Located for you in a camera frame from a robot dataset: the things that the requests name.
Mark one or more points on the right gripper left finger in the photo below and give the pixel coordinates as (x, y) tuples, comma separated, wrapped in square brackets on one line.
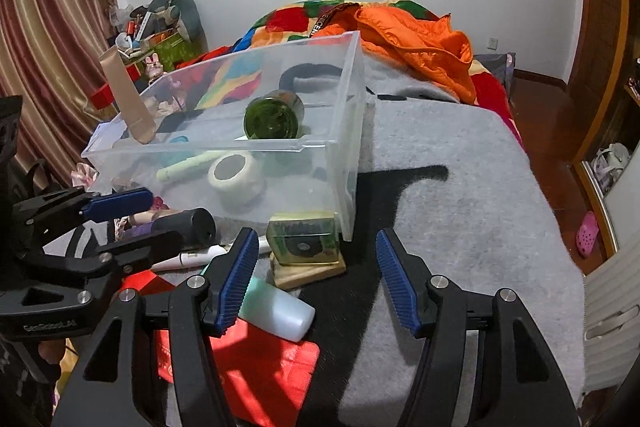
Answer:
[(228, 277)]

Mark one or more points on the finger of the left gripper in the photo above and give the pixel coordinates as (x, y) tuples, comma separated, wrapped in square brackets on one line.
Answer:
[(140, 253), (114, 206)]

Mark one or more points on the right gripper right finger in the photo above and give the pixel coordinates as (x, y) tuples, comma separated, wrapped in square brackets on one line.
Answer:
[(406, 278)]

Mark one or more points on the white cosmetic pen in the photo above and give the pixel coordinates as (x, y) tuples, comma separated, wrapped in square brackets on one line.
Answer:
[(196, 259)]

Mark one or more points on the purple black bottle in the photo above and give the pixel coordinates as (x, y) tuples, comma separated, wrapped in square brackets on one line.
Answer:
[(196, 226)]

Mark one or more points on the light green tube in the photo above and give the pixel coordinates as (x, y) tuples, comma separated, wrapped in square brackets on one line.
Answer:
[(188, 166)]

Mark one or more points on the mint green bottle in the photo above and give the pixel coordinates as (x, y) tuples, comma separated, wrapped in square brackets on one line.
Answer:
[(276, 312)]

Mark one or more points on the green perfume box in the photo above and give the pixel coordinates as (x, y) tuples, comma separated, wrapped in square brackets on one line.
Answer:
[(304, 238)]

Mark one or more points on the beige cosmetic tube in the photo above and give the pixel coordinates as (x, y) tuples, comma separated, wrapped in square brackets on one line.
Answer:
[(139, 121)]

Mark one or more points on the white tape roll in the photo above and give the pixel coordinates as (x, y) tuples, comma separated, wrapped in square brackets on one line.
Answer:
[(236, 178)]

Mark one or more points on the red gift box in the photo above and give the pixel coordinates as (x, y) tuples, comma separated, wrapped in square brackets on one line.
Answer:
[(265, 378)]

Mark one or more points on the wooden coaster block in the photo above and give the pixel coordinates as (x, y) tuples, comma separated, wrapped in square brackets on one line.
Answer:
[(288, 277)]

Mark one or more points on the blue round cap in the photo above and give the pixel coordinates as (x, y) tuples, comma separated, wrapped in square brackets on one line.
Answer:
[(175, 153)]

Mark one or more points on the grey black blanket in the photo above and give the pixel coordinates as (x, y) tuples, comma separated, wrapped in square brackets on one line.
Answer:
[(456, 186)]

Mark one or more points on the rabbit figurine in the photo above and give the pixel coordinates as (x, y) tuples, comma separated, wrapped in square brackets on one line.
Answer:
[(154, 69)]

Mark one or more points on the clear plastic storage bin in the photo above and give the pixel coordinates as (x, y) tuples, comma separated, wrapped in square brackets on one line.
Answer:
[(206, 102)]

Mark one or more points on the green glass bottle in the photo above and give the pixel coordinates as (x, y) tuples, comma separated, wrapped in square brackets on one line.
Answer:
[(277, 115)]

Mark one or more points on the colourful patchwork quilt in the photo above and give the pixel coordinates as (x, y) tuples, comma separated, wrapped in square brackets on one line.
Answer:
[(297, 21)]

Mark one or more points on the pink slipper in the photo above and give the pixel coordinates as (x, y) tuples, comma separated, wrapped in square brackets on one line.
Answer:
[(587, 234)]

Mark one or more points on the white wardrobe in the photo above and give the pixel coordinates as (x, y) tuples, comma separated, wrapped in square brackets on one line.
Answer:
[(612, 291)]

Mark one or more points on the green grey backpack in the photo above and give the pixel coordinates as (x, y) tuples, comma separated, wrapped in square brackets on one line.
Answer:
[(176, 15)]

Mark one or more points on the striped curtain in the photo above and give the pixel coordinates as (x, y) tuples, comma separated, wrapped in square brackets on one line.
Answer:
[(50, 52)]

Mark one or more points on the orange jacket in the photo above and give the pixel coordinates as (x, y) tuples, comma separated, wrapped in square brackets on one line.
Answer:
[(430, 48)]

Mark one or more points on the wooden door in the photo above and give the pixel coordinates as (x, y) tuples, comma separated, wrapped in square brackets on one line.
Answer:
[(596, 69)]

